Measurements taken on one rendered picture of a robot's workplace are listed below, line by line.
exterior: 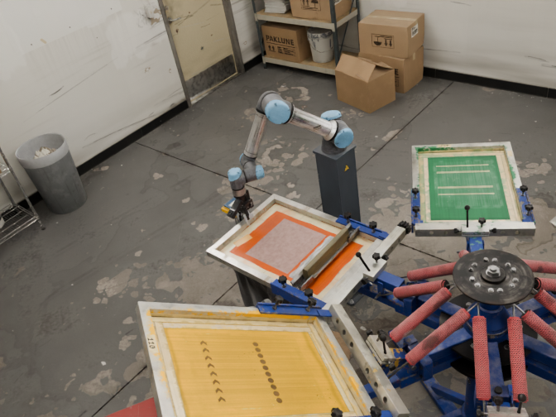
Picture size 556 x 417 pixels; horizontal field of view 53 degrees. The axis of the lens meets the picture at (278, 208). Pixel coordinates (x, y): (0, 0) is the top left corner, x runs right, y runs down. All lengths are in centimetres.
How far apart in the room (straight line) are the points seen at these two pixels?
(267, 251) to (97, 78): 355
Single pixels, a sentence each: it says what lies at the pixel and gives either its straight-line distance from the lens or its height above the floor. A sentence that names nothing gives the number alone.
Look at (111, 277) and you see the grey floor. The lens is 471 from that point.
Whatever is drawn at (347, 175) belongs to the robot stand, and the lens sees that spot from 333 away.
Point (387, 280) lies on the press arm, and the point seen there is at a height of 104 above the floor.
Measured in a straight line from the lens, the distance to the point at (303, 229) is 310.
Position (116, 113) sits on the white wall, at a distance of 626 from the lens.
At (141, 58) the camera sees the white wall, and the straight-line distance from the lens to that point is 634.
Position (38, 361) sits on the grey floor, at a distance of 439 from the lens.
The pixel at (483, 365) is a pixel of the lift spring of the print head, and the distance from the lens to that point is 221.
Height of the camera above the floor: 295
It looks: 38 degrees down
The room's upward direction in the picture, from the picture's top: 11 degrees counter-clockwise
